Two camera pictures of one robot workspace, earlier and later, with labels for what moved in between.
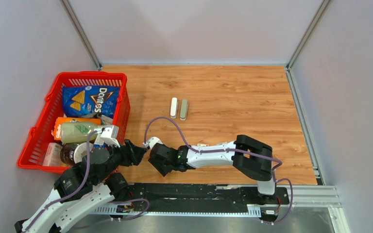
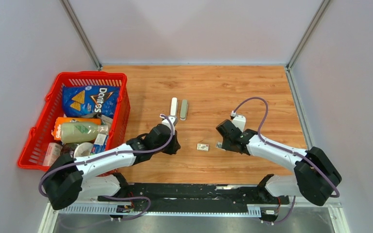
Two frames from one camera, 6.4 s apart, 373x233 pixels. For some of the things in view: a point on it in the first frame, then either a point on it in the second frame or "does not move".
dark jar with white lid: x=72 y=153 does not move
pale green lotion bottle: x=77 y=132 does not move
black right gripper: x=163 y=170 to x=225 y=146
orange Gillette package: x=57 y=130 does not move
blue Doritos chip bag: x=91 y=101 does not move
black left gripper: x=132 y=154 to x=175 y=145
